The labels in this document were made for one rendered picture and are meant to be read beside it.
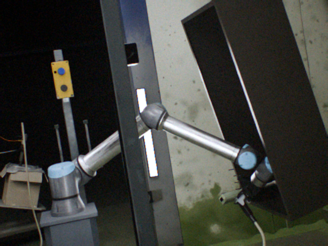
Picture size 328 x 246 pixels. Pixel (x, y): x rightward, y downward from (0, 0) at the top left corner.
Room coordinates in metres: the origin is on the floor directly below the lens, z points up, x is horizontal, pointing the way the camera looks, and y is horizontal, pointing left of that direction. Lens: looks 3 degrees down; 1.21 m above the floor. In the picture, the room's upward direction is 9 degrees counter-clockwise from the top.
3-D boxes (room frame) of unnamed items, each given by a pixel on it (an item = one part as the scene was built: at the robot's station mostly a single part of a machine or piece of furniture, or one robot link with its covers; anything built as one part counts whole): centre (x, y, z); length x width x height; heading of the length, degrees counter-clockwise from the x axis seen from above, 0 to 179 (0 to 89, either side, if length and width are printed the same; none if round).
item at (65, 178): (2.83, 0.61, 0.83); 0.17 x 0.15 x 0.18; 167
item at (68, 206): (2.82, 0.61, 0.69); 0.19 x 0.19 x 0.10
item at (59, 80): (3.65, 0.67, 1.42); 0.12 x 0.06 x 0.26; 101
